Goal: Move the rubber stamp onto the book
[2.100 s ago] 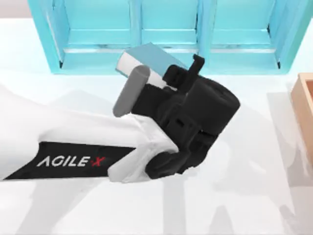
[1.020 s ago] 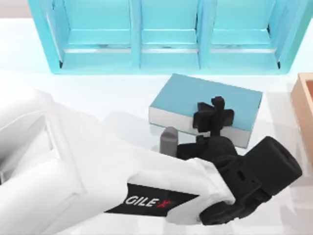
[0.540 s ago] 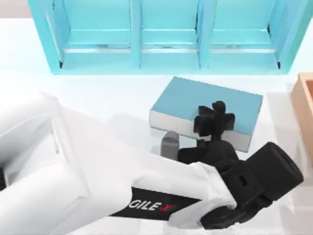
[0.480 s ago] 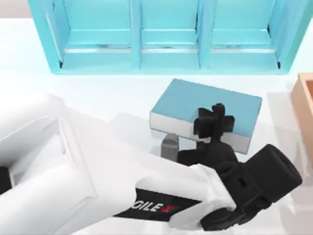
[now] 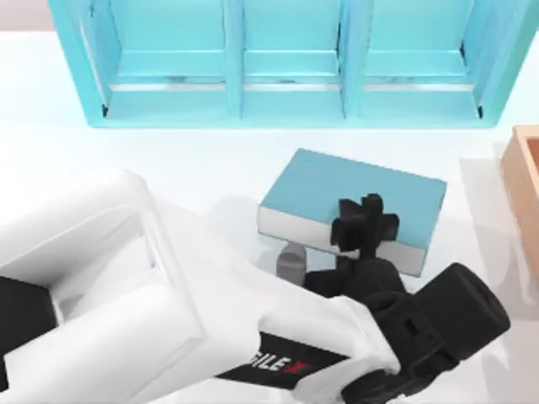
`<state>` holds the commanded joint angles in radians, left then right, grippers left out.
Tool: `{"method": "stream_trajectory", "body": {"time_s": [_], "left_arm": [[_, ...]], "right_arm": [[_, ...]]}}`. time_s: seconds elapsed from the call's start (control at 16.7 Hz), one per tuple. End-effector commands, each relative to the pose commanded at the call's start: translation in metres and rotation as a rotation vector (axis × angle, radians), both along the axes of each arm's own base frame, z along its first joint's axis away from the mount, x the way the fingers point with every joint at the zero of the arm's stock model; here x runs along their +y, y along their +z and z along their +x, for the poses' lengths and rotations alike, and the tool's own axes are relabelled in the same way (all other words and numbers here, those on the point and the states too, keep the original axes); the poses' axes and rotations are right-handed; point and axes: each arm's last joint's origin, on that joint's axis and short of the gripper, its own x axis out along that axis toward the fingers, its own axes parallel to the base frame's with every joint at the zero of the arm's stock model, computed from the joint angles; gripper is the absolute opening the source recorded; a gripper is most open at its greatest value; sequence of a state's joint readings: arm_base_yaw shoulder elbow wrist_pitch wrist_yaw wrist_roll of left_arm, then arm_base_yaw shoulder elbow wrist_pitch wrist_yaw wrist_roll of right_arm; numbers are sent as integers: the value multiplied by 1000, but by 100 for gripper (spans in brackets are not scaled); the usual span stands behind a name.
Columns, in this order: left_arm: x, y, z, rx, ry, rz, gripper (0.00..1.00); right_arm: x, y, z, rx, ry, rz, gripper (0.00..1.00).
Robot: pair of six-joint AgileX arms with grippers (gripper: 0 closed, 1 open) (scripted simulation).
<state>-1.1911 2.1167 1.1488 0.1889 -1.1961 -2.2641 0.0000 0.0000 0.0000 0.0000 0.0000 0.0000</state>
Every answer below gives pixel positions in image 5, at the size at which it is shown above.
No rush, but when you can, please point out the light blue book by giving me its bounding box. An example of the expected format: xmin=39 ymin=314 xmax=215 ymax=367
xmin=257 ymin=147 xmax=449 ymax=279

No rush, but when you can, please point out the salmon-coloured shallow box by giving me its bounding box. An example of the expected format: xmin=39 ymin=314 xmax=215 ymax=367
xmin=499 ymin=125 xmax=539 ymax=271

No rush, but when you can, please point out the light blue rack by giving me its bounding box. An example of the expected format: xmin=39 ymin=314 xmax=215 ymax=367
xmin=45 ymin=0 xmax=524 ymax=130

